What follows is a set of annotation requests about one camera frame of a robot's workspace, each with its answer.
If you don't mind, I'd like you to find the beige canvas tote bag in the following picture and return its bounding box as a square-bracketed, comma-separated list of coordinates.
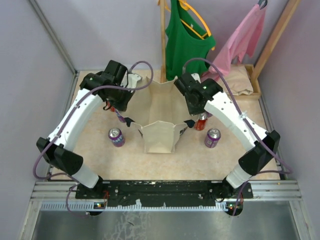
[120, 81, 199, 154]

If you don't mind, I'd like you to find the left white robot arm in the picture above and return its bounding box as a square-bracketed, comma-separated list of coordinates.
[36, 60, 142, 199]

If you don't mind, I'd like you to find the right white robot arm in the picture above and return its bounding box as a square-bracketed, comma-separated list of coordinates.
[173, 73, 280, 198]

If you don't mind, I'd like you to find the purple Fanta can left middle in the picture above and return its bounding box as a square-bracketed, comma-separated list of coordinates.
[115, 109, 126, 123]

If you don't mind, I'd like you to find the purple Fanta can front left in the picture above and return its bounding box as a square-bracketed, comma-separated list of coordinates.
[108, 127, 125, 147]

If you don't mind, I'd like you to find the purple Fanta can front right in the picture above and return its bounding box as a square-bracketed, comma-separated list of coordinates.
[204, 128, 221, 148]

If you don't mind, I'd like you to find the folded beige cloth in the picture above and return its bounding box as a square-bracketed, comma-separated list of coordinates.
[224, 65, 254, 96]

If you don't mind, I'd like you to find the green tank top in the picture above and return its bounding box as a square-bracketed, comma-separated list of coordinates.
[165, 0, 216, 81]

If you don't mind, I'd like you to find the wooden clothes rack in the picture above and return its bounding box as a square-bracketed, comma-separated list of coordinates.
[157, 0, 300, 100]

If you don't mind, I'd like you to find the pink shirt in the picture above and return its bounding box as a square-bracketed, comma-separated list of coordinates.
[213, 3, 267, 76]

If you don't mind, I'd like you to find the yellow clothes hanger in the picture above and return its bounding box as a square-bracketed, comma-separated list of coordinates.
[177, 0, 213, 40]

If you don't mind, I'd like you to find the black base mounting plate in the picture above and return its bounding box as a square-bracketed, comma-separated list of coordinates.
[75, 180, 241, 207]

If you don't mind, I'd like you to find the grey clothes hanger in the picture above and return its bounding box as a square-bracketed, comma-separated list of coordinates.
[257, 0, 268, 10]

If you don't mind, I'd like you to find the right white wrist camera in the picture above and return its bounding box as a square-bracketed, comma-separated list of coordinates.
[191, 73, 201, 83]

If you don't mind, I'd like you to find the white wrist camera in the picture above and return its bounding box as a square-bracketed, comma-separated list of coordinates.
[124, 73, 142, 89]
[191, 73, 201, 83]

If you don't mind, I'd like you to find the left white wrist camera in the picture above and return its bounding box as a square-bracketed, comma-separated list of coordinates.
[124, 73, 142, 89]

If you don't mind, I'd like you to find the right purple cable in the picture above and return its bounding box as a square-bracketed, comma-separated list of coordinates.
[181, 57, 293, 217]

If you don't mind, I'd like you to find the aluminium frame rail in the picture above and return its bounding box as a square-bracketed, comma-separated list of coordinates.
[30, 180, 302, 215]

